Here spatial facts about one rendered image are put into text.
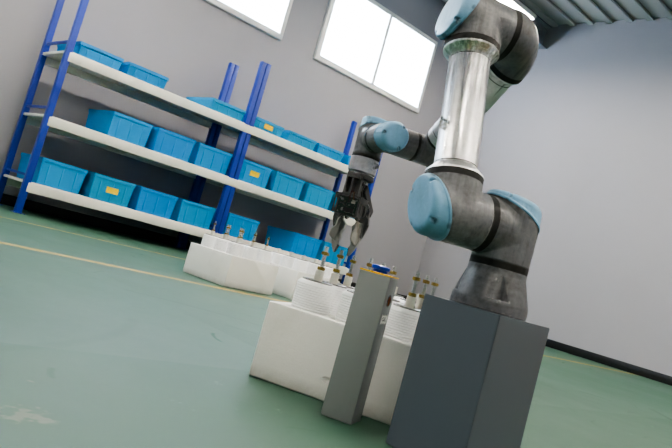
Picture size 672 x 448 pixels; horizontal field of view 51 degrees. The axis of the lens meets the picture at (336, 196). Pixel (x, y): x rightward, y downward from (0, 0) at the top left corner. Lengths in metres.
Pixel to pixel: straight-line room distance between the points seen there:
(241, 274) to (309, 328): 2.46
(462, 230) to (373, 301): 0.27
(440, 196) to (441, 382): 0.35
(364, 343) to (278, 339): 0.28
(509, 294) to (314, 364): 0.52
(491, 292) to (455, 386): 0.19
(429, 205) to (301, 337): 0.52
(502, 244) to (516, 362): 0.22
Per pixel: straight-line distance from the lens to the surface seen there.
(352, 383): 1.50
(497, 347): 1.33
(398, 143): 1.73
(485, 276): 1.38
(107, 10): 6.98
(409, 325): 1.64
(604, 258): 8.48
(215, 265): 4.12
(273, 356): 1.70
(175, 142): 6.42
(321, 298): 1.70
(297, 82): 8.10
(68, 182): 6.08
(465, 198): 1.33
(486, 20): 1.50
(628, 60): 9.14
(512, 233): 1.39
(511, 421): 1.44
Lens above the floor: 0.32
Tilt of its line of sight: 5 degrees up
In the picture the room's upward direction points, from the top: 16 degrees clockwise
